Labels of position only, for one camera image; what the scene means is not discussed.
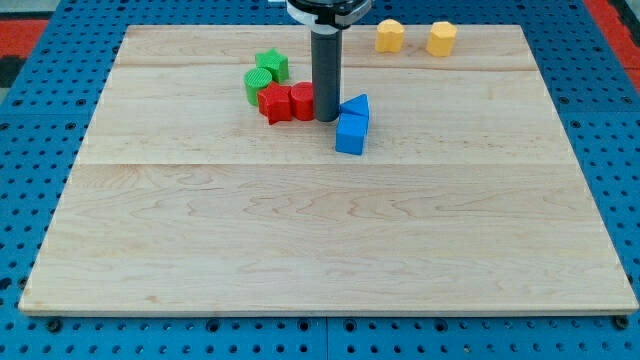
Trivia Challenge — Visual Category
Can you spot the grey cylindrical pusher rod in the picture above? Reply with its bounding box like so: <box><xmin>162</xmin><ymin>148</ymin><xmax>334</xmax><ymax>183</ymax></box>
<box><xmin>311</xmin><ymin>26</ymin><xmax>342</xmax><ymax>122</ymax></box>

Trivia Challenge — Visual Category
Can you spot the blue triangle block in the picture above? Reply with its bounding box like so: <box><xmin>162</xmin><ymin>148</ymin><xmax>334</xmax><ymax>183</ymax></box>
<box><xmin>339</xmin><ymin>94</ymin><xmax>370</xmax><ymax>119</ymax></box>

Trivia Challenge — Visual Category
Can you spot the blue cube block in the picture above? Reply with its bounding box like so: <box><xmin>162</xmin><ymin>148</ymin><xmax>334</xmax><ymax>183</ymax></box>
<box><xmin>335</xmin><ymin>113</ymin><xmax>369</xmax><ymax>155</ymax></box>

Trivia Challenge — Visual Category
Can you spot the green star block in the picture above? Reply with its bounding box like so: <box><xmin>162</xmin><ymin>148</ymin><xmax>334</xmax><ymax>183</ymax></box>
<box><xmin>254</xmin><ymin>48</ymin><xmax>290</xmax><ymax>83</ymax></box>

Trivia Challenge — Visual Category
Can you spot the red cylinder block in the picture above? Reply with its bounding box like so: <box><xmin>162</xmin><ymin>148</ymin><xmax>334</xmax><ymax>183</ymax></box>
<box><xmin>289</xmin><ymin>82</ymin><xmax>315</xmax><ymax>121</ymax></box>

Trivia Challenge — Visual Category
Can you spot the yellow heart block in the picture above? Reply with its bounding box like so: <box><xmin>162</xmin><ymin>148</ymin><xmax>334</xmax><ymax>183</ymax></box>
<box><xmin>374</xmin><ymin>19</ymin><xmax>405</xmax><ymax>53</ymax></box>

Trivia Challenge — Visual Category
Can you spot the green cylinder block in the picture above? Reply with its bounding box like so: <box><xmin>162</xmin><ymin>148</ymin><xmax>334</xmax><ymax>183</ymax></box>
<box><xmin>243</xmin><ymin>67</ymin><xmax>273</xmax><ymax>106</ymax></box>

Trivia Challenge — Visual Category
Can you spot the red star block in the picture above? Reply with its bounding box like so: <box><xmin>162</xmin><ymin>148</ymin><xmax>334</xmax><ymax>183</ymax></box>
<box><xmin>257</xmin><ymin>82</ymin><xmax>292</xmax><ymax>125</ymax></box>

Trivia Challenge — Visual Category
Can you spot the yellow hexagon block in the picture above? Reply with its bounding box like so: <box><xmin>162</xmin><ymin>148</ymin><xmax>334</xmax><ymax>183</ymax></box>
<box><xmin>426</xmin><ymin>21</ymin><xmax>457</xmax><ymax>57</ymax></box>

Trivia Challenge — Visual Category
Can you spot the light wooden board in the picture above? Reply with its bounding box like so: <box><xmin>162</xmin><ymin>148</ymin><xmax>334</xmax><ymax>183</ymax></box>
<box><xmin>19</xmin><ymin>25</ymin><xmax>638</xmax><ymax>317</ymax></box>

